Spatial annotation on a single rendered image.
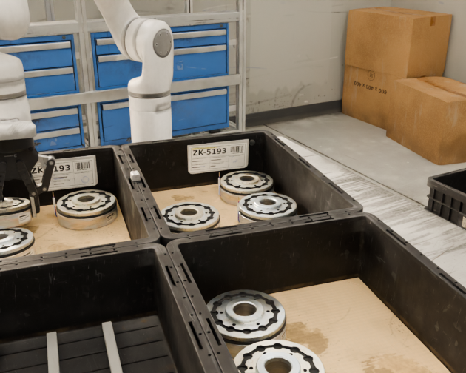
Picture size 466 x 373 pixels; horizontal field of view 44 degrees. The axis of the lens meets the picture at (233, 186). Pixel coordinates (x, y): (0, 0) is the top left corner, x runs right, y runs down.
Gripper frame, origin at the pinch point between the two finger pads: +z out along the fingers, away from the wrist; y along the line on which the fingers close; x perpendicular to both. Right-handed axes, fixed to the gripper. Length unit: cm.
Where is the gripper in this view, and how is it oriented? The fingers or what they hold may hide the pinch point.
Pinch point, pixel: (18, 207)
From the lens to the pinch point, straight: 104.0
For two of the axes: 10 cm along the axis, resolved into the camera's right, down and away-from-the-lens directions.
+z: -0.2, 9.2, 3.9
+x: 2.9, 3.8, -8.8
